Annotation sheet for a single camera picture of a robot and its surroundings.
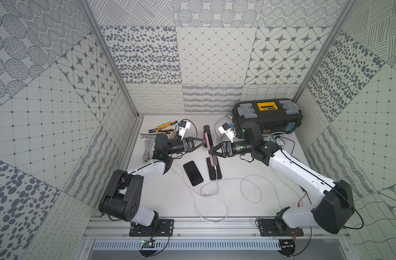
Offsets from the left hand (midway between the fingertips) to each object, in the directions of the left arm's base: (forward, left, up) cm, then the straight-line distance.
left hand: (201, 138), depth 73 cm
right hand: (-6, -5, -2) cm, 8 cm away
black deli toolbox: (+26, -43, -10) cm, 52 cm away
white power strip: (+16, -41, -20) cm, 48 cm away
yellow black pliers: (+28, +32, -26) cm, 49 cm away
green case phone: (-1, -5, -31) cm, 31 cm away
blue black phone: (-4, +5, -27) cm, 28 cm away
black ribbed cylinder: (+27, -2, -25) cm, 36 cm away
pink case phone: (-6, -4, +3) cm, 7 cm away
